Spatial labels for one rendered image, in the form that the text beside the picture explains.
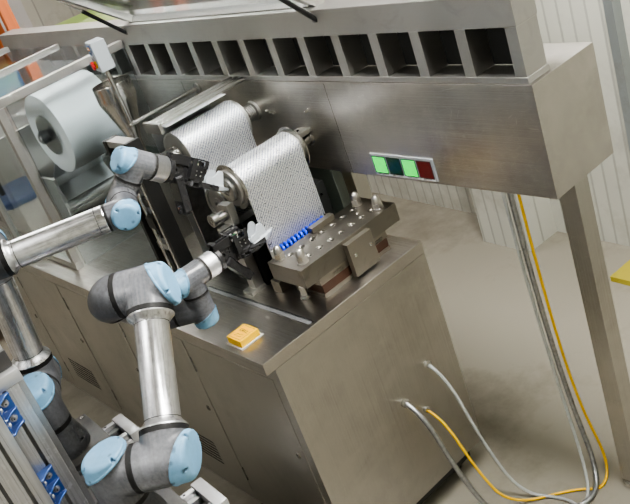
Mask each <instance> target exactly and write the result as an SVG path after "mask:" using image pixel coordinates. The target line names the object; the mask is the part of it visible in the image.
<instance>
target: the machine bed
mask: <svg viewBox="0 0 630 504"><path fill-rule="evenodd" d="M386 238H387V241H388V244H389V245H390V247H391V249H390V250H388V251H387V252H386V253H384V254H383V255H382V256H381V257H380V261H378V262H377V263H376V264H374V265H373V266H372V267H370V268H369V269H368V270H367V271H365V272H364V273H363V274H361V275H360V276H359V277H355V276H354V277H353V278H352V279H350V280H349V281H348V282H347V283H345V284H344V285H343V286H341V287H340V288H339V289H337V290H336V291H335V292H334V293H332V294H331V295H330V296H328V297H327V298H324V297H321V296H318V295H314V294H311V297H310V298H309V299H307V300H301V299H300V295H301V293H300V291H299V290H298V289H297V288H296V285H294V286H292V287H291V288H290V289H288V290H287V291H286V292H284V293H280V292H276V291H274V288H273V286H272V284H270V285H267V287H266V288H264V289H263V290H261V291H260V292H259V293H257V294H256V295H255V296H250V295H247V294H244V292H243V290H244V289H246V288H247V287H249V284H248V282H247V280H245V279H242V278H241V277H239V276H238V274H237V273H235V272H233V271H232V270H230V269H229V268H227V267H226V269H224V270H223V271H222V272H221V273H220V274H219V275H217V276H216V277H214V278H213V279H211V280H210V281H208V282H207V283H206V286H207V287H209V286H213V287H216V288H219V289H221V290H224V291H227V292H230V293H233V294H236V295H239V296H242V297H245V298H248V299H251V300H254V301H257V302H260V303H263V304H266V305H269V306H272V307H275V308H278V309H281V310H284V311H287V312H290V313H293V314H295V315H298V316H301V317H304V318H307V319H310V320H313V321H314V322H313V323H311V324H310V325H307V324H304V323H301V322H298V321H295V320H292V319H289V318H286V317H283V316H281V315H278V314H275V313H272V312H269V311H266V310H263V309H260V308H258V307H255V306H252V305H249V304H246V303H243V302H240V301H237V300H234V299H232V298H229V297H226V296H223V295H220V294H217V293H214V292H211V291H209V292H210V295H211V297H212V299H213V301H214V304H216V308H217V310H218V314H219V320H218V322H217V323H216V324H215V325H214V326H212V327H210V328H208V329H204V330H203V329H198V328H197V327H196V326H195V325H194V323H193V324H189V325H185V326H182V327H177V328H174V329H170V330H171V334H172V335H175V336H177V337H179V338H181V339H184V340H186V341H188V342H191V343H193V344H195V345H197V346H200V347H202V348H204V349H206V350H209V351H211V352H213V353H215V354H218V355H220V356H222V357H225V358H227V359H229V360H231V361H234V362H236V363H238V364H240V365H243V366H245V367H247V368H249V369H252V370H254V371H256V372H259V373H261V374H263V375H265V376H268V375H269V374H271V373H272V372H273V371H274V370H276V369H277V368H278V367H280V366H281V365H282V364H283V363H285V362H286V361H287V360H288V359H290V358H291V357H292V356H293V355H295V354H296V353H297V352H298V351H300V350H301V349H302V348H304V347H305V346H306V345H307V344H309V343H310V342H311V341H312V340H314V339H315V338H316V337H317V336H319V335H320V334H321V333H323V332H324V331H325V330H326V329H328V328H329V327H330V326H331V325H333V324H334V323H335V322H336V321H338V320H339V319H340V318H341V317H343V316H344V315H345V314H347V313H348V312H349V311H350V310H352V309H353V308H354V307H355V306H357V305H358V304H359V303H360V302H362V301H363V300H364V299H365V298H367V297H368V296H369V295H371V294H372V293H373V292H374V291H376V290H377V289H378V288H379V287H381V286H382V285H383V284H384V283H386V282H387V281H388V280H390V279H391V278H392V277H393V276H395V275H396V274H397V273H398V272H400V271H401V270H402V269H403V268H405V267H406V266H407V265H408V264H410V263H411V262H412V261H414V260H415V259H416V258H417V257H419V256H420V255H421V254H422V253H424V249H423V246H422V243H421V241H417V240H412V239H407V238H402V237H397V236H392V235H387V237H386ZM184 240H185V242H186V244H187V247H188V249H189V251H190V253H191V256H192V258H193V260H194V259H195V258H197V257H198V256H200V255H201V254H203V251H202V249H201V246H200V244H199V242H198V239H197V237H196V235H195V233H194V232H193V233H191V234H190V235H188V236H187V237H185V238H184ZM74 248H75V249H76V251H77V253H78V255H79V257H80V259H81V261H82V263H83V265H84V267H83V268H81V269H80V270H75V269H73V268H70V267H68V266H65V265H62V264H60V263H57V262H55V261H52V260H50V259H47V258H45V259H42V260H40V261H37V262H35V263H32V264H30V265H27V266H25V267H22V268H23V269H25V270H27V271H29V272H32V273H34V274H36V275H39V276H41V277H43V278H45V279H48V280H50V281H52V282H54V283H57V284H59V285H61V286H63V287H66V288H68V289H70V290H73V291H75V292H77V293H79V294H82V295H84V296H86V297H88V294H89V291H90V289H91V287H92V286H93V285H94V283H95V282H96V281H97V280H99V279H100V278H101V277H103V276H105V275H108V274H111V273H115V272H119V271H123V270H126V269H130V268H133V267H137V266H140V265H144V264H145V263H151V262H156V261H158V260H157V258H156V256H155V254H154V252H153V250H152V247H151V245H150V243H149V241H148V239H147V237H146V235H145V232H144V230H143V229H142V230H140V231H139V232H137V233H136V234H134V235H132V236H131V237H129V238H128V239H126V240H124V241H123V242H121V243H120V244H118V245H116V246H115V247H113V248H112V249H110V250H108V251H107V252H105V253H104V254H102V255H100V256H99V257H97V258H96V259H94V260H92V261H91V262H89V263H87V264H86V263H85V262H84V260H83V258H82V256H81V254H80V252H79V250H78V248H77V246H75V247H74ZM243 324H247V325H250V326H252V327H255V328H257V329H258V330H259V332H261V333H263V334H264V335H262V336H261V337H260V338H258V339H257V340H256V341H254V342H253V343H252V344H250V345H249V346H248V347H246V348H245V349H244V350H240V349H237V348H235V347H232V346H230V345H228V344H226V342H228V339H227V336H228V335H229V334H230V333H232V332H233V331H235V330H236V329H237V328H239V327H240V326H241V325H243Z"/></svg>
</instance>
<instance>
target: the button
mask: <svg viewBox="0 0 630 504"><path fill-rule="evenodd" d="M259 335H260V333H259V330H258V329H257V328H255V327H252V326H250V325H247V324H243V325H241V326H240V327H239V328H237V329H236V330H235V331H233V332H232V333H230V334H229V335H228V336H227V339H228V342H229V343H231V344H233V345H236V346H238V347H241V348H243V347H245V346H246V345H247V344H249V343H250V342H251V341H252V340H254V339H255V338H256V337H258V336H259Z"/></svg>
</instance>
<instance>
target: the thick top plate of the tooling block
mask: <svg viewBox="0 0 630 504"><path fill-rule="evenodd" d="M360 198H361V201H362V202H363V204H362V205H360V206H358V207H352V203H351V204H349V205H348V206H346V207H345V208H344V209H342V210H341V211H339V212H338V213H336V214H335V215H334V216H335V219H334V220H332V221H331V222H330V223H328V224H327V225H325V226H324V227H323V228H321V229H320V230H318V231H317V232H316V233H314V234H312V233H308V234H307V235H305V236H304V237H302V238H301V239H300V240H298V241H297V242H295V243H294V244H293V245H291V246H290V247H288V248H287V249H285V250H284V251H283V252H284V255H286V259H285V260H283V261H281V262H275V259H274V258H273V259H271V260H270V261H269V262H267V263H268V265H269V268H270V270H271V273H272V275H273V278H274V279H276V280H279V281H282V282H286V283H289V284H292V285H296V286H299V287H303V288H306V289H308V288H309V287H311V286H312V285H313V284H315V283H316V282H317V281H319V280H320V279H321V278H323V277H324V276H325V275H327V274H328V273H329V272H331V271H332V270H333V269H335V268H336V267H337V266H339V265H340V264H341V263H343V262H344V261H345V260H347V256H346V253H345V251H344V248H343V244H344V243H346V242H347V241H348V240H350V239H351V238H352V237H354V236H355V235H357V234H358V233H359V232H361V231H362V230H363V229H365V228H369V229H370V230H371V233H372V236H373V239H375V238H376V237H377V236H379V235H380V234H381V233H383V232H384V231H385V230H387V229H388V228H389V227H391V226H392V225H393V224H395V223H396V222H397V221H399V220H400V218H399V215H398V212H397V208H396V205H395V203H393V202H387V201H382V204H383V205H384V207H383V208H382V209H380V210H377V211H373V210H372V208H373V207H372V204H371V199H368V198H362V197H360ZM298 248H300V249H302V250H303V251H304V253H305V254H306V256H307V258H308V259H309V262H308V263H307V264H305V265H302V266H299V265H297V260H296V255H295V251H296V249H298Z"/></svg>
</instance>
